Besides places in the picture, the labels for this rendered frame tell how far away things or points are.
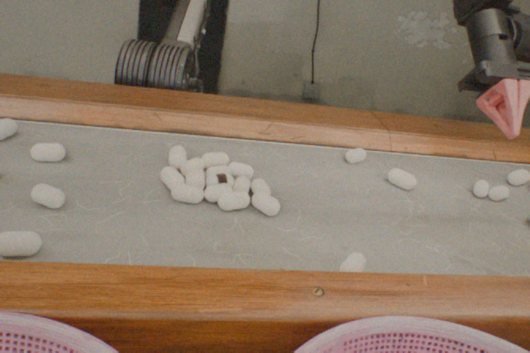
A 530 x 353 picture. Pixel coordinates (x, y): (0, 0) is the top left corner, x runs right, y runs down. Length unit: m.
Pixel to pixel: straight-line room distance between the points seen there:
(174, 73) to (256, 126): 0.23
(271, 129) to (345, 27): 2.03
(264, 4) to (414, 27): 0.86
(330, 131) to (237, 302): 0.40
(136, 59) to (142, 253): 0.50
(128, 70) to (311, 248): 0.52
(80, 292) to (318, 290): 0.17
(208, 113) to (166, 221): 0.24
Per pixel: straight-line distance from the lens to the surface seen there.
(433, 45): 2.89
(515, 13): 0.85
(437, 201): 0.62
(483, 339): 0.39
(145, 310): 0.34
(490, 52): 0.76
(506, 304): 0.44
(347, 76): 2.74
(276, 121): 0.68
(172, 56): 0.85
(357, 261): 0.43
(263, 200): 0.48
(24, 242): 0.42
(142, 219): 0.46
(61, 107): 0.67
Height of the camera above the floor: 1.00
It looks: 26 degrees down
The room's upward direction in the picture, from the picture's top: 10 degrees clockwise
